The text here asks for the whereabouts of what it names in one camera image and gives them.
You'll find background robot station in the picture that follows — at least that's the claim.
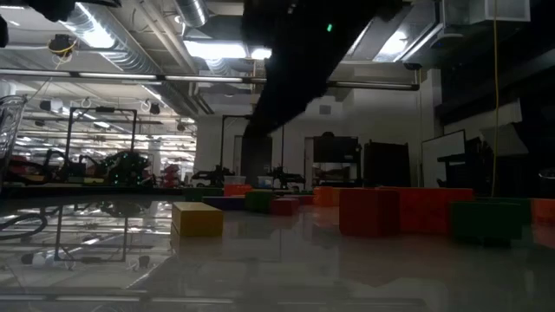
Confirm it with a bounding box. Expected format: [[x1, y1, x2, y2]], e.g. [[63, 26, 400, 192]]
[[42, 147, 153, 187]]

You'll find ceiling light panel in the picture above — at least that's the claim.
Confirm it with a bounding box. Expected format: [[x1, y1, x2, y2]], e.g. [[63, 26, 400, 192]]
[[250, 45, 273, 62], [183, 40, 249, 61]]

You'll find white plastic surface sheet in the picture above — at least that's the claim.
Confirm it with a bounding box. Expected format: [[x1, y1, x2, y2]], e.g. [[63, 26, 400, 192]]
[[0, 190, 555, 312]]

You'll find small green block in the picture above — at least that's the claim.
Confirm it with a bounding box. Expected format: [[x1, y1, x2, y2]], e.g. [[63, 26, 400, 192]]
[[245, 191, 274, 214], [449, 200, 525, 249], [474, 197, 533, 225]]

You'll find clear plastic bin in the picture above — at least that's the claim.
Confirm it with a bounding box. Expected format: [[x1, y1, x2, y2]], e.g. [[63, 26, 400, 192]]
[[0, 94, 29, 185]]

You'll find small orange block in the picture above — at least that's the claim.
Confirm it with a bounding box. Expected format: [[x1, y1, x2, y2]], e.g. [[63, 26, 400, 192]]
[[312, 185, 342, 208]]

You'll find white ceiling duct box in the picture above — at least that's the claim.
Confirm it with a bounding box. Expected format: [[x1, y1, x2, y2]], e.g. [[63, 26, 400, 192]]
[[441, 0, 532, 26]]

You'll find red background machine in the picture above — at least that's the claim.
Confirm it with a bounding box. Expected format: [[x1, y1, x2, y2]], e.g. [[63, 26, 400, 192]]
[[160, 163, 182, 185]]

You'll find black background desk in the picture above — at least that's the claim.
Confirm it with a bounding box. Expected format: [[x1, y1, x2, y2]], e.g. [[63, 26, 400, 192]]
[[436, 137, 495, 196]]

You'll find black cabinet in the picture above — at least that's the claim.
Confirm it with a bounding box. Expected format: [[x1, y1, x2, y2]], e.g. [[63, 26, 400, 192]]
[[362, 140, 412, 188]]

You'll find rectangular metal ceiling duct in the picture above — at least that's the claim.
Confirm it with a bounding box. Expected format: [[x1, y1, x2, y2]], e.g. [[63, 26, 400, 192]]
[[342, 0, 446, 62]]

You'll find yellow block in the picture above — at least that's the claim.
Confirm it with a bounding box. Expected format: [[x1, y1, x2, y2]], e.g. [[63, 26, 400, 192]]
[[171, 201, 225, 238]]

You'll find black gantry frame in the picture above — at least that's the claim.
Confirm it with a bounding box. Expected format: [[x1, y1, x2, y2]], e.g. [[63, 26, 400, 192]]
[[219, 114, 287, 183], [63, 106, 139, 179]]

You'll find red background bin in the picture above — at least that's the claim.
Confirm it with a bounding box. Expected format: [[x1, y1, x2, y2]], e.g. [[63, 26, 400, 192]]
[[6, 154, 34, 179]]

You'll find round silver duct pipe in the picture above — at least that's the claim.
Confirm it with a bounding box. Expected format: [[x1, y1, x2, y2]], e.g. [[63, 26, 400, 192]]
[[174, 0, 210, 29]]

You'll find whiteboard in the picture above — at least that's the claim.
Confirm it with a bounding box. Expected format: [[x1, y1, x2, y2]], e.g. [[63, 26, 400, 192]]
[[421, 128, 468, 188]]

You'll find long horizontal light bar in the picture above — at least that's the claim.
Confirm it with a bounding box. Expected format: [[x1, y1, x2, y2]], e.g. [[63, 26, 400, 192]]
[[0, 68, 421, 92]]

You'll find ceiling cable reel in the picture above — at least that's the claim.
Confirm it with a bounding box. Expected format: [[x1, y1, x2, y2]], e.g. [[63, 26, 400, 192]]
[[47, 33, 80, 57]]

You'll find black monitor screen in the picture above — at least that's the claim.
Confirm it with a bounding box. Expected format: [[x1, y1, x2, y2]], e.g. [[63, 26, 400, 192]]
[[311, 132, 362, 166]]

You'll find ribbed silver ceiling duct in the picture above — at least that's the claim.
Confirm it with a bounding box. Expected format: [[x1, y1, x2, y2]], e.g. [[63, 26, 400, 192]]
[[55, 0, 205, 116]]

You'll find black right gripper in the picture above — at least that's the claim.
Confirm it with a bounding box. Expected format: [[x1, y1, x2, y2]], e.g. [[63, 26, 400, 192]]
[[241, 0, 392, 137]]

